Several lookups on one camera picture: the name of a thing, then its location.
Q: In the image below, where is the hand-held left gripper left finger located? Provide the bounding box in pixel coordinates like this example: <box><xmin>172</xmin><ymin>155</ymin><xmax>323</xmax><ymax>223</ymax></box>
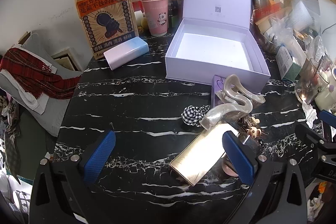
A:
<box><xmin>29</xmin><ymin>130</ymin><xmax>116</xmax><ymax>224</ymax></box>

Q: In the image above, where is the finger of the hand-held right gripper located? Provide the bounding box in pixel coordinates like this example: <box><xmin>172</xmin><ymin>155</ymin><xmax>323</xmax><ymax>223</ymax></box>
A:
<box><xmin>319</xmin><ymin>109</ymin><xmax>336</xmax><ymax>123</ymax></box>
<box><xmin>295</xmin><ymin>123</ymin><xmax>336</xmax><ymax>161</ymax></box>

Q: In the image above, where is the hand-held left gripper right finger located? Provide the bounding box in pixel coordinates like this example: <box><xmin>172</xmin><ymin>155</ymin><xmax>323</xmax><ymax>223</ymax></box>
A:
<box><xmin>222</xmin><ymin>130</ymin><xmax>308</xmax><ymax>224</ymax></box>

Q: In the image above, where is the pink round compact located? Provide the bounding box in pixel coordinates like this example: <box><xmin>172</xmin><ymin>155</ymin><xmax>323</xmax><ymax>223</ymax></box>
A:
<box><xmin>222</xmin><ymin>158</ymin><xmax>239</xmax><ymax>180</ymax></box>

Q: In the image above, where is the smoky hair clip with charms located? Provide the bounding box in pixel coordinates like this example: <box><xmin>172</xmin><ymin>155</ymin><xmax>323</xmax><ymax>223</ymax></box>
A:
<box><xmin>236</xmin><ymin>115</ymin><xmax>263</xmax><ymax>159</ymax></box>

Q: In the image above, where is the gold rectangular stand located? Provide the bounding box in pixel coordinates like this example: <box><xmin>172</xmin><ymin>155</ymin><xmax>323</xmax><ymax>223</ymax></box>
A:
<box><xmin>169</xmin><ymin>123</ymin><xmax>239</xmax><ymax>186</ymax></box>

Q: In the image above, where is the pearly wavy hair claw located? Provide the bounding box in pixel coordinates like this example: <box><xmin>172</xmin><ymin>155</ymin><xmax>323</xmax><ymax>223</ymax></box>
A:
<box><xmin>201</xmin><ymin>74</ymin><xmax>265</xmax><ymax>128</ymax></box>

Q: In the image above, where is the black-white checkered scrunchie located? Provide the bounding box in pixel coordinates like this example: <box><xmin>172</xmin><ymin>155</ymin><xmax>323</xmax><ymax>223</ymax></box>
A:
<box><xmin>181</xmin><ymin>105</ymin><xmax>210</xmax><ymax>126</ymax></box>

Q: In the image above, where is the small purple box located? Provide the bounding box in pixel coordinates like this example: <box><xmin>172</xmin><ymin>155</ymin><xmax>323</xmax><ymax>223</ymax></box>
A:
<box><xmin>211</xmin><ymin>75</ymin><xmax>229</xmax><ymax>109</ymax></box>

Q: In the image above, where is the lavender gift box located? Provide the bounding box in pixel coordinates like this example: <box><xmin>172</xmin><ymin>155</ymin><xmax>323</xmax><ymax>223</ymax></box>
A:
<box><xmin>165</xmin><ymin>0</ymin><xmax>271</xmax><ymax>94</ymax></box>

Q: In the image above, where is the white ceramic teapot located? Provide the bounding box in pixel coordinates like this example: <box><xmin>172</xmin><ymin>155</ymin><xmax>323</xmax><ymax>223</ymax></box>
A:
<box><xmin>314</xmin><ymin>60</ymin><xmax>336</xmax><ymax>110</ymax></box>

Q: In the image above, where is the crumpled white tissue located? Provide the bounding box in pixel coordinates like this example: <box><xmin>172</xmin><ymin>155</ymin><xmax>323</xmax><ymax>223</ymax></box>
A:
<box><xmin>302</xmin><ymin>101</ymin><xmax>319</xmax><ymax>128</ymax></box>

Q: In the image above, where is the clear glass cup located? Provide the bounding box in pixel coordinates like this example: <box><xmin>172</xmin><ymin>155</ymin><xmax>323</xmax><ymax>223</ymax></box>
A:
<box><xmin>294</xmin><ymin>57</ymin><xmax>332</xmax><ymax>105</ymax></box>

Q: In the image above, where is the white and green carton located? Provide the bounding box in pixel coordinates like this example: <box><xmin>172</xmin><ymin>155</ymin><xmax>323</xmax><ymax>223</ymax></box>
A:
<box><xmin>276</xmin><ymin>45</ymin><xmax>304</xmax><ymax>81</ymax></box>

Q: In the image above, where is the white cloth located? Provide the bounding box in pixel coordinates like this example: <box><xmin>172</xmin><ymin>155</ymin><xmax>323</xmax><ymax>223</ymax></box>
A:
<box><xmin>0</xmin><ymin>69</ymin><xmax>57</xmax><ymax>115</ymax></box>

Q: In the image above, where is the pile of clothes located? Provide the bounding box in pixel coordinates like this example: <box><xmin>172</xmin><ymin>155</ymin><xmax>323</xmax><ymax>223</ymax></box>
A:
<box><xmin>0</xmin><ymin>95</ymin><xmax>23</xmax><ymax>184</ymax></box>

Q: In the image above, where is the clear plastic bag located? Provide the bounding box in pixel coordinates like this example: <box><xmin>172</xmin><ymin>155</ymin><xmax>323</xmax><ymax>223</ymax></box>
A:
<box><xmin>270</xmin><ymin>0</ymin><xmax>322</xmax><ymax>56</ymax></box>

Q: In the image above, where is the white paper leaflet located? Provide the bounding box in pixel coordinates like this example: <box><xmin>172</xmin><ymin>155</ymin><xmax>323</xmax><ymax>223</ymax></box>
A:
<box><xmin>286</xmin><ymin>1</ymin><xmax>314</xmax><ymax>30</ymax></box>

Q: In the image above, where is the red plaid scarf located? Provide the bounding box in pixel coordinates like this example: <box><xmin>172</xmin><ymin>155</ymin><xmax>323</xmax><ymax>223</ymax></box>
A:
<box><xmin>0</xmin><ymin>48</ymin><xmax>82</xmax><ymax>100</ymax></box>

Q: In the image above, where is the pastel gradient box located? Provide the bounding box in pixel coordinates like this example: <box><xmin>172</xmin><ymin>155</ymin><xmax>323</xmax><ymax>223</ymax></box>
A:
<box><xmin>103</xmin><ymin>37</ymin><xmax>150</xmax><ymax>71</ymax></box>

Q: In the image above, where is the red foil packet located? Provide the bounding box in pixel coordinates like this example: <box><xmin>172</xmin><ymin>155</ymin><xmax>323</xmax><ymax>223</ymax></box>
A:
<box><xmin>256</xmin><ymin>1</ymin><xmax>285</xmax><ymax>24</ymax></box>

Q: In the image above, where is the brown printed paper bag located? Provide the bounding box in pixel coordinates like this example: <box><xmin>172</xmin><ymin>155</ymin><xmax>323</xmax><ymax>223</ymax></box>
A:
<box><xmin>73</xmin><ymin>0</ymin><xmax>139</xmax><ymax>61</ymax></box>

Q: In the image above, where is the pink panda paper cup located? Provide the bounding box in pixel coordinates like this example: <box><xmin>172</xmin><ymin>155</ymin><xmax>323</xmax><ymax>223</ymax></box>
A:
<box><xmin>142</xmin><ymin>0</ymin><xmax>169</xmax><ymax>36</ymax></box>

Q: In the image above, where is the dark glass bottle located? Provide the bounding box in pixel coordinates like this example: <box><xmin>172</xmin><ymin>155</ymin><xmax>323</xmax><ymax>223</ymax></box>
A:
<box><xmin>168</xmin><ymin>0</ymin><xmax>184</xmax><ymax>28</ymax></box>

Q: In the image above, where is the wooden picture frame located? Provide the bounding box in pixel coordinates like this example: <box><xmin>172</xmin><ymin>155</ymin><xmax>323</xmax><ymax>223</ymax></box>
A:
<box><xmin>51</xmin><ymin>47</ymin><xmax>82</xmax><ymax>71</ymax></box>

